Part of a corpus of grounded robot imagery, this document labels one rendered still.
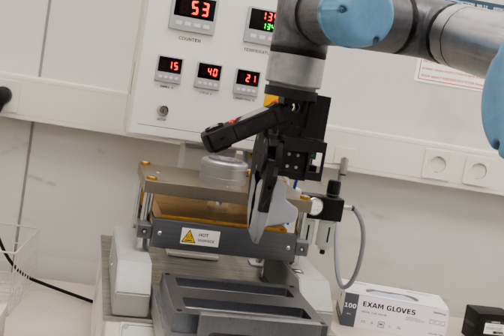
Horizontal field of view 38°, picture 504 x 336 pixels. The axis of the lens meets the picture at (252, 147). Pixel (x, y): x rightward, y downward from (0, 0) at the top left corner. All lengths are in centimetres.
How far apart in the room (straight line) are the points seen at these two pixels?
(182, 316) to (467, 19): 48
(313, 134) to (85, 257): 94
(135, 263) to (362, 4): 50
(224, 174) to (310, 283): 22
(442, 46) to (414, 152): 89
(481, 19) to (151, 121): 69
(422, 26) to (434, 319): 89
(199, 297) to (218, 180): 27
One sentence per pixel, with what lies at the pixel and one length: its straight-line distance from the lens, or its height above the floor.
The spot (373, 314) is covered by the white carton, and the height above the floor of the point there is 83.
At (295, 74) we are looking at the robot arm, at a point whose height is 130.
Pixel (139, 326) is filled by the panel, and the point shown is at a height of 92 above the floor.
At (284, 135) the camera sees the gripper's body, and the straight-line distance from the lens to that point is 96.
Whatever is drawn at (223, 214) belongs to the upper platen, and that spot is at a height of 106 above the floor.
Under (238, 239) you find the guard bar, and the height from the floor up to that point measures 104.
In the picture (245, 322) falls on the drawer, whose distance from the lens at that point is 89.
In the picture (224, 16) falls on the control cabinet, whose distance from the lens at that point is 135.
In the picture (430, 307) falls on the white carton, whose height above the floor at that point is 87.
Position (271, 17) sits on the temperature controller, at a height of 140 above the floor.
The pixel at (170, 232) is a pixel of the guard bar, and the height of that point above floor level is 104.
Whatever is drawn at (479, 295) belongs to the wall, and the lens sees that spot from 193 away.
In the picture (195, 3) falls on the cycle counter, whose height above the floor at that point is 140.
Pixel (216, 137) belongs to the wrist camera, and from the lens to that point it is 94.
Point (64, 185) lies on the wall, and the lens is 176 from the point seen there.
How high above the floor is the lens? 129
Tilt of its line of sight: 5 degrees down
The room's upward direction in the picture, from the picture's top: 10 degrees clockwise
